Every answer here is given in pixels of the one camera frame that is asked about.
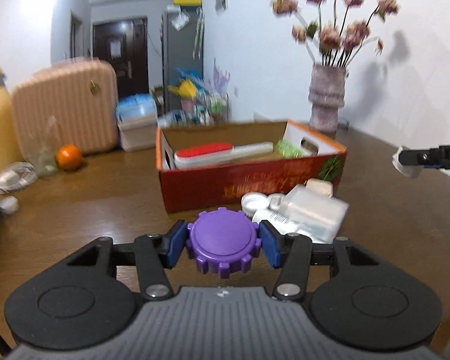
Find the purple plastic gear cap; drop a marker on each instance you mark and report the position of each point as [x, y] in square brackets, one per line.
[223, 242]

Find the wire storage rack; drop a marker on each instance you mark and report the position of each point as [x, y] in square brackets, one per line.
[212, 108]

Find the yellow blue bag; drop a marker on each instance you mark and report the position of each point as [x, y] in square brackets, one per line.
[188, 85]

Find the dark brown door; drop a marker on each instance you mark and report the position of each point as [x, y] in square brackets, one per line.
[123, 44]

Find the red white lint brush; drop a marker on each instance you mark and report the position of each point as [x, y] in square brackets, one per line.
[218, 153]

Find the small white round lid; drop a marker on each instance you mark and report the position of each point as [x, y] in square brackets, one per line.
[9, 205]

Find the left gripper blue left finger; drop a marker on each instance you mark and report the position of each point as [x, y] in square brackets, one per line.
[155, 253]

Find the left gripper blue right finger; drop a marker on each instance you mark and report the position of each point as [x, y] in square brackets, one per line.
[291, 254]

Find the orange fruit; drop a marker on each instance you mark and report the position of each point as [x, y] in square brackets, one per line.
[69, 158]

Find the grey refrigerator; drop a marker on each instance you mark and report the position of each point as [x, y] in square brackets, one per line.
[182, 31]

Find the yellow box on fridge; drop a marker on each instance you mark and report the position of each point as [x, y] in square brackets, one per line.
[188, 3]

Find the green tube white cap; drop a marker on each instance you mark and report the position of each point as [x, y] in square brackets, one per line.
[286, 150]

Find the white plastic bottle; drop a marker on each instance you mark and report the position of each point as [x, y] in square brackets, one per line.
[259, 207]

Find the dried pink rose bouquet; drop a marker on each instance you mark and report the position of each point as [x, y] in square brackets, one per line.
[324, 28]

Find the pink textured vase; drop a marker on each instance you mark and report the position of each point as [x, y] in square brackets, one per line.
[327, 96]

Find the clear glass jar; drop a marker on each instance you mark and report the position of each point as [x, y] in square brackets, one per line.
[41, 147]

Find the orange red cardboard box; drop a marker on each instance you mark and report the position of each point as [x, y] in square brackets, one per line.
[222, 184]

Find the blue tissue pack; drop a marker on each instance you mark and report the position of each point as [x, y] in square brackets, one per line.
[138, 106]

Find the pink ribbed suitcase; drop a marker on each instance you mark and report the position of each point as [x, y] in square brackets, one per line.
[79, 95]

